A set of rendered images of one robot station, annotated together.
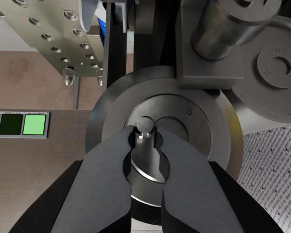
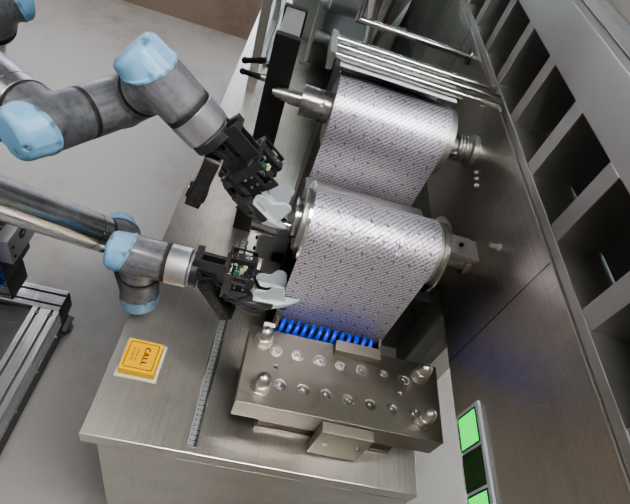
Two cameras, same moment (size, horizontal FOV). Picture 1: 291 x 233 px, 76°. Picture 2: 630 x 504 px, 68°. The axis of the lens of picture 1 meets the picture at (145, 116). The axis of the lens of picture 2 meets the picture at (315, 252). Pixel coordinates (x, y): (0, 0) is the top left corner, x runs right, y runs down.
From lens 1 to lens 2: 0.83 m
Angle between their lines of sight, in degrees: 71
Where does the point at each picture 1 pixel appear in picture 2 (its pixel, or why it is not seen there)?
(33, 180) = (523, 385)
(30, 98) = not seen: outside the picture
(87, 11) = (276, 291)
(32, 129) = (472, 428)
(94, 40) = (343, 346)
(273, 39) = not seen: hidden behind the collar
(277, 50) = not seen: hidden behind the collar
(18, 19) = (322, 408)
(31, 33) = (342, 412)
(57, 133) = (474, 389)
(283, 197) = (367, 147)
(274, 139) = (356, 177)
